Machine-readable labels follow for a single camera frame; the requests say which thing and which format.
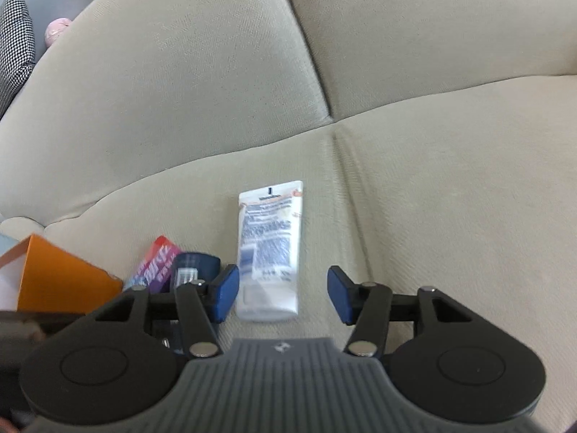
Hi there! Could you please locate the orange cardboard box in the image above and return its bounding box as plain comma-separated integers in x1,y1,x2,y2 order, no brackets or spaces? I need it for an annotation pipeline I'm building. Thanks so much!
0,233,124,314

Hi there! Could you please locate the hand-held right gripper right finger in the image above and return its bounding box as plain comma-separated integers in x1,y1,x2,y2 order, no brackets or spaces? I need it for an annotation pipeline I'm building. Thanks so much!
327,265,475,357

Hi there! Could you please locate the red purple carton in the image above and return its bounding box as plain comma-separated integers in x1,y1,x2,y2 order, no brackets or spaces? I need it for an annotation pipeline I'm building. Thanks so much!
123,235,182,294

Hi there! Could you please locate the beige sofa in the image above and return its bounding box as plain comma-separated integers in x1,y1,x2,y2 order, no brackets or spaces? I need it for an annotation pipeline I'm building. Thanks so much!
0,0,577,433

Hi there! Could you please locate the white squeeze tube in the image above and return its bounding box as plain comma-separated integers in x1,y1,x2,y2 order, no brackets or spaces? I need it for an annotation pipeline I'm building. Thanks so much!
235,180,304,322

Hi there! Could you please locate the pink ball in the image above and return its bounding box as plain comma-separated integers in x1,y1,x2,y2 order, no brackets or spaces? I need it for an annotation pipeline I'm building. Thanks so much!
45,18,72,47

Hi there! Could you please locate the houndstooth grey pillow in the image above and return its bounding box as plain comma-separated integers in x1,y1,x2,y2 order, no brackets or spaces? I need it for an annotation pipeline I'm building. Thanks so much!
0,0,37,115

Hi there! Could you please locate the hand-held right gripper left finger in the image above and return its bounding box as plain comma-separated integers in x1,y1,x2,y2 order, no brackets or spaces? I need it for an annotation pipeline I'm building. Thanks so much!
94,264,241,357

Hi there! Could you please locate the light blue cushion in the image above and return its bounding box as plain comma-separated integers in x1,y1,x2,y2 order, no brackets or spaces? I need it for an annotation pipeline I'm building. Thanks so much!
0,233,21,258

